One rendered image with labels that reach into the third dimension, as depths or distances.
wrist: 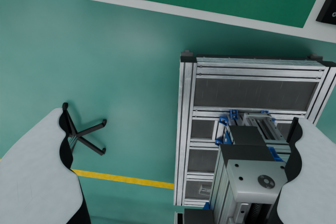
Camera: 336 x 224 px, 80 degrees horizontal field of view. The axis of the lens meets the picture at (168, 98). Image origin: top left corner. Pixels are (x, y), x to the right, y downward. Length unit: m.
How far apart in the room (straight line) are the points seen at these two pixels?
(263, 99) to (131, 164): 1.23
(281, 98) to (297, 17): 0.82
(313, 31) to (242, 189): 0.40
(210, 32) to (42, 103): 1.31
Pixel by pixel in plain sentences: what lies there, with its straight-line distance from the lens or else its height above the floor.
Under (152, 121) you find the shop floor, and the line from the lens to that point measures 1.57.
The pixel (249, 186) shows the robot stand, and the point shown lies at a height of 0.98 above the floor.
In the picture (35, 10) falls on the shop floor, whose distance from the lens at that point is 1.52.
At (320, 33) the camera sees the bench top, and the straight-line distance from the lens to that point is 0.62.
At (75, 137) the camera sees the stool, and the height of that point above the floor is 0.09.
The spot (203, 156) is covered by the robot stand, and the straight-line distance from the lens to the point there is 1.51.
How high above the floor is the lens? 1.26
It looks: 60 degrees down
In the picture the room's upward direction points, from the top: 175 degrees counter-clockwise
